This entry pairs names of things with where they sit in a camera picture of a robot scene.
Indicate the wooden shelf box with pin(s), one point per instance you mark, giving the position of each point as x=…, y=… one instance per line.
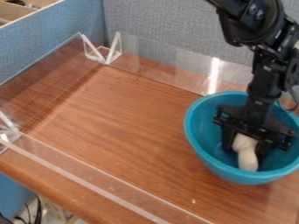
x=17, y=9

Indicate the clear acrylic barrier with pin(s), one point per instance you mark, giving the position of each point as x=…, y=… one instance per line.
x=188, y=70
x=135, y=199

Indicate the clear acrylic front barrier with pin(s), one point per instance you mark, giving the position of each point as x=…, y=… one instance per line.
x=135, y=199

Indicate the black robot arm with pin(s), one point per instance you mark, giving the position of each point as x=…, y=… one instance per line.
x=256, y=23

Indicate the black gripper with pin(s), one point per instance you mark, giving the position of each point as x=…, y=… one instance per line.
x=261, y=127

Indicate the white and brown mushroom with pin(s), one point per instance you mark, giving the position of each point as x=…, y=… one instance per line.
x=244, y=146

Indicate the clear acrylic back barrier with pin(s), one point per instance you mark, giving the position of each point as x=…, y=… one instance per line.
x=188, y=70

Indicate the blue plastic bowl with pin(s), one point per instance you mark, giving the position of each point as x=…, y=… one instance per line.
x=203, y=134

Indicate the clear acrylic corner bracket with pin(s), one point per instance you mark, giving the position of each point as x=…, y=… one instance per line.
x=99, y=53

